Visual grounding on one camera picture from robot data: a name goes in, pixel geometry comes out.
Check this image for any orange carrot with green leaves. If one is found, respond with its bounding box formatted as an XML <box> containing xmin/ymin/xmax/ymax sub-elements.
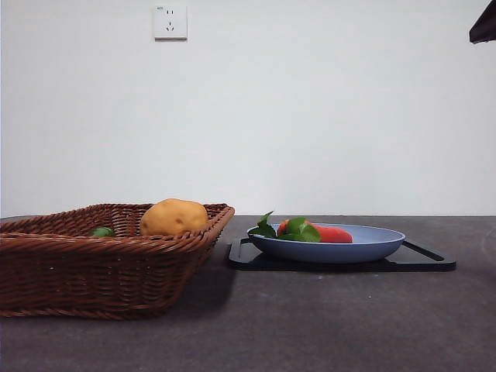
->
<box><xmin>247</xmin><ymin>210</ymin><xmax>354</xmax><ymax>244</ymax></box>

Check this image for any round blue plate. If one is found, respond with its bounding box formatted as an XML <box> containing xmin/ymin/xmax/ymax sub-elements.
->
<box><xmin>246</xmin><ymin>222</ymin><xmax>407</xmax><ymax>265</ymax></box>

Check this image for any yellow-brown potato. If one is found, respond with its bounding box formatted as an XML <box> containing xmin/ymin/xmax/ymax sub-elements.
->
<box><xmin>139</xmin><ymin>198</ymin><xmax>209</xmax><ymax>236</ymax></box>

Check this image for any brown wicker basket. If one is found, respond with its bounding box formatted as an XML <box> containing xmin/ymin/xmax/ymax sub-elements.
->
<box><xmin>0</xmin><ymin>202</ymin><xmax>236</xmax><ymax>321</ymax></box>

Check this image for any black flat tray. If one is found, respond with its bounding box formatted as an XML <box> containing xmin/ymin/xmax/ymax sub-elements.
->
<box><xmin>226</xmin><ymin>236</ymin><xmax>457</xmax><ymax>273</ymax></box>

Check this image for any white wall socket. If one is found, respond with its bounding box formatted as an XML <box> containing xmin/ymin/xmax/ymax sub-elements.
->
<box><xmin>153</xmin><ymin>4</ymin><xmax>188</xmax><ymax>42</ymax></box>

